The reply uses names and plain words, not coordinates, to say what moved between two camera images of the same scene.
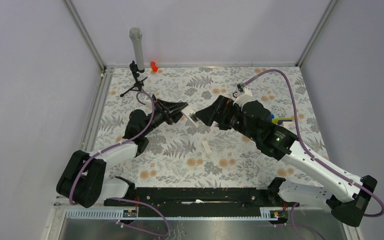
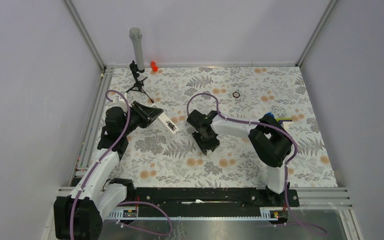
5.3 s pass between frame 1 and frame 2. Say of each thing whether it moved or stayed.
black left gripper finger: moved
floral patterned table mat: stayed
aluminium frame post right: stayed
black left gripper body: moved
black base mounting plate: stayed
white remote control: moved
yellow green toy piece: stayed
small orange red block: stayed
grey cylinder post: stayed
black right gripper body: moved
